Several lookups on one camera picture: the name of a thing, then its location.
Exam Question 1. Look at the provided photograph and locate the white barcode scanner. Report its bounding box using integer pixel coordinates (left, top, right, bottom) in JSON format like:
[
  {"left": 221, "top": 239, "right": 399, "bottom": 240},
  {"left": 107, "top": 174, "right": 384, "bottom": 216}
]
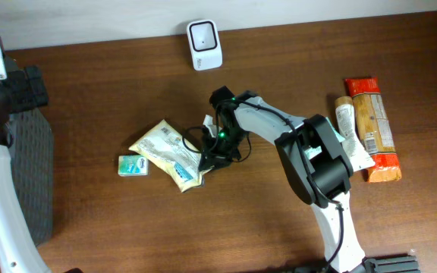
[{"left": 186, "top": 20, "right": 223, "bottom": 71}]

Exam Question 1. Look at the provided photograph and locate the small teal tissue pack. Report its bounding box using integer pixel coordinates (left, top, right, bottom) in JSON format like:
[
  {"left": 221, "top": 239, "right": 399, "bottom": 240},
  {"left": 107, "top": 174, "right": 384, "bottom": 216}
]
[{"left": 118, "top": 155, "right": 149, "bottom": 177}]

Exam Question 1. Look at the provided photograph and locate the grey plastic mesh basket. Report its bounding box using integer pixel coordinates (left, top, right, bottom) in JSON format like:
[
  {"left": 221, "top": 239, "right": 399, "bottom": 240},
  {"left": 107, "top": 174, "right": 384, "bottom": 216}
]
[{"left": 9, "top": 108, "right": 54, "bottom": 246}]

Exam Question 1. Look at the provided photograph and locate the white hair product tube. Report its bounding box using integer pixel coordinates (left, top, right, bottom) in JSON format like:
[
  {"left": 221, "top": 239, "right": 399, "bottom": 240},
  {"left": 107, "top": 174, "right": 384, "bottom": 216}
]
[{"left": 335, "top": 96, "right": 375, "bottom": 172}]

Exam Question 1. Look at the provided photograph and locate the teal snack pouch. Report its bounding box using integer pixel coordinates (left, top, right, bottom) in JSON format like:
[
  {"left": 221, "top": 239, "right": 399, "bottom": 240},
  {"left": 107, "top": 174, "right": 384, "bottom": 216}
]
[{"left": 305, "top": 118, "right": 345, "bottom": 159}]

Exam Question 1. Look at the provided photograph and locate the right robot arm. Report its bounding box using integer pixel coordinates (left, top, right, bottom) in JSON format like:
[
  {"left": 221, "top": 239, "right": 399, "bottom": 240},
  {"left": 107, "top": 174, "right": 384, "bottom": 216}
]
[{"left": 198, "top": 86, "right": 366, "bottom": 272}]

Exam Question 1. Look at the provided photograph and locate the cream snack bag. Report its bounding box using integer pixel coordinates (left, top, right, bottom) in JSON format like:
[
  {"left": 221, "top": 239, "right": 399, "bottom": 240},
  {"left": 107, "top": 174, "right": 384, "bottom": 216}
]
[{"left": 129, "top": 120, "right": 208, "bottom": 193}]

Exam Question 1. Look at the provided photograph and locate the orange pasta packet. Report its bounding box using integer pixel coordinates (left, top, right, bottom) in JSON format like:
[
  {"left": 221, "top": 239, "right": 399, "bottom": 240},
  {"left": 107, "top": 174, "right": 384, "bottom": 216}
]
[{"left": 344, "top": 77, "right": 402, "bottom": 183}]

